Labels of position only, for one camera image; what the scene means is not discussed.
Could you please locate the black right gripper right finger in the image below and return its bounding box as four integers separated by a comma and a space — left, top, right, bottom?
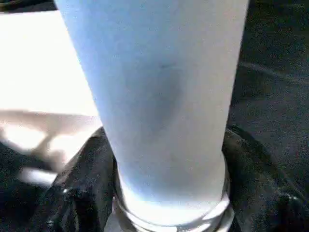
222, 125, 309, 232

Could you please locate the black work mat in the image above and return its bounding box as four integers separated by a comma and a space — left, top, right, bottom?
0, 0, 309, 232

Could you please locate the white plastic table leg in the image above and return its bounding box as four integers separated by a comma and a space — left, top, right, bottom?
53, 0, 251, 232

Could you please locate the white plastic table top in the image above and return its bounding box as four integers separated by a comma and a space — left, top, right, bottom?
0, 10, 104, 174

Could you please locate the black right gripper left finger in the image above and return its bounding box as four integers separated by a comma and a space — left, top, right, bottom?
27, 127, 116, 232

